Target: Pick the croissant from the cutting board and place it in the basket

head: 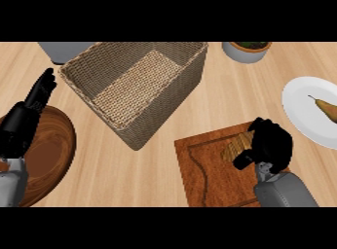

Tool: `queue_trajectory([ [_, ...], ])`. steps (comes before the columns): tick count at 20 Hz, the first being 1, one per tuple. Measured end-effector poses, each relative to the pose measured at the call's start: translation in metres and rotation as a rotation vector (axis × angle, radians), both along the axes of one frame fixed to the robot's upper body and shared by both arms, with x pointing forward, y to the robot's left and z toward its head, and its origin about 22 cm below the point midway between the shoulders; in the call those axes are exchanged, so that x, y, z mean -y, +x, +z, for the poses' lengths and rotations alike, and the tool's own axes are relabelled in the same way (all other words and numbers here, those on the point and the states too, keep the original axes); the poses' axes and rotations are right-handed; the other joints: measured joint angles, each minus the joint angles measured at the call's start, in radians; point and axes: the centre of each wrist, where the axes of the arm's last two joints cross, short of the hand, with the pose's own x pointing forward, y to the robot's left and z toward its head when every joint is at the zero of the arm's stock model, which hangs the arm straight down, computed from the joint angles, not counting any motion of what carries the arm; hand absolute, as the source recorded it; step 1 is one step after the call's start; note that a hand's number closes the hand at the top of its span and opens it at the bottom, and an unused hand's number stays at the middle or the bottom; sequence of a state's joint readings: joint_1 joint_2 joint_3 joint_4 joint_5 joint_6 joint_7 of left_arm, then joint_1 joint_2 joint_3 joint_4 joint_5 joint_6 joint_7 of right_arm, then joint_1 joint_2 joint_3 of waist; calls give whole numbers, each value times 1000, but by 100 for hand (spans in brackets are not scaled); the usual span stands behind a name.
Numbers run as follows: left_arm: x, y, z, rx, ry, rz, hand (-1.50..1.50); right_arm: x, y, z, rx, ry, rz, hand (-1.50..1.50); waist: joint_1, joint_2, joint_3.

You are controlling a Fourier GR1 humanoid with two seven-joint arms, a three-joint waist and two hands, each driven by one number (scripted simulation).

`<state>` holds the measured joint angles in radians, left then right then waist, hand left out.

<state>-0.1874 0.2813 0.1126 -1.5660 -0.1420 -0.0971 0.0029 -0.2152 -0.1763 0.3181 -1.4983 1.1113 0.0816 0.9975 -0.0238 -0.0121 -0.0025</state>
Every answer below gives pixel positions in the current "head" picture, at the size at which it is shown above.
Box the white round plate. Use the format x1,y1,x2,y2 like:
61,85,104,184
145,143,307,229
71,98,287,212
281,76,337,151

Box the woven wicker basket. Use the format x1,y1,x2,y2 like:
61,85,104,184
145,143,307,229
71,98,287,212
58,42,210,152

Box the round brown wooden bowl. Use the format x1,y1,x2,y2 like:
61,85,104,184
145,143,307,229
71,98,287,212
0,105,79,208

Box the grey pot with plant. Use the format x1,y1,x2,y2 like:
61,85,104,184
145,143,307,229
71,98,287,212
220,42,273,64

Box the grey appliance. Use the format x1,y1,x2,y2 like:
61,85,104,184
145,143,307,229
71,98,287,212
36,42,98,66

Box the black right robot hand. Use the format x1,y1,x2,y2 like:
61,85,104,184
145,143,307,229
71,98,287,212
232,117,296,175

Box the golden croissant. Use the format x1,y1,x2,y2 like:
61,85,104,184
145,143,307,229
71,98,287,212
220,130,254,163

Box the brown wooden cutting board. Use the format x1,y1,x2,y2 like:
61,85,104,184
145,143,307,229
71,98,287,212
173,121,293,208

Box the brown pear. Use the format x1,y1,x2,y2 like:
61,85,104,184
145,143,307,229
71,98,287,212
307,94,337,125

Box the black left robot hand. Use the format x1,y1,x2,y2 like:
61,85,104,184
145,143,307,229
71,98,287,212
0,67,59,160

